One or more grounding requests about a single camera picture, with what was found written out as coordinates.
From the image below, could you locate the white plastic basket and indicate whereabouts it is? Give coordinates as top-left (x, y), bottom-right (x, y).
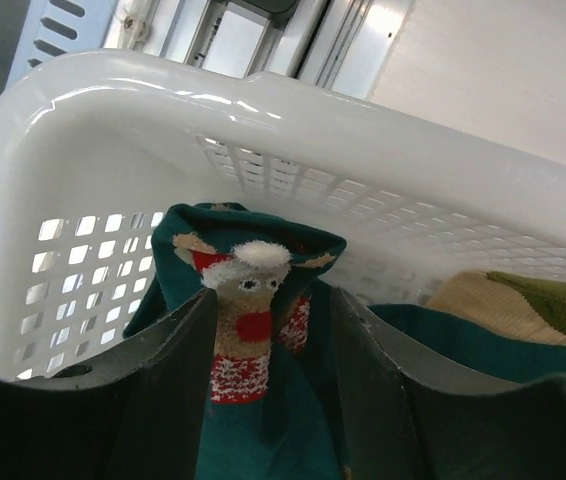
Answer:
top-left (0, 50), bottom-right (566, 381)

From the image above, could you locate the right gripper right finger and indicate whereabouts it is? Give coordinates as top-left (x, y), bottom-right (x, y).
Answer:
top-left (330, 290), bottom-right (566, 479)

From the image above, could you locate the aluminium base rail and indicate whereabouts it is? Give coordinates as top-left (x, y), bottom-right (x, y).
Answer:
top-left (7, 0), bottom-right (414, 99)

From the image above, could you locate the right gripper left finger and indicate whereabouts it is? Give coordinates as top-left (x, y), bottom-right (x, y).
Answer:
top-left (0, 290), bottom-right (217, 479)

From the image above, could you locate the teal sock with reindeer patch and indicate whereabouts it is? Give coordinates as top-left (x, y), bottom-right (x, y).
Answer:
top-left (426, 270), bottom-right (566, 346)

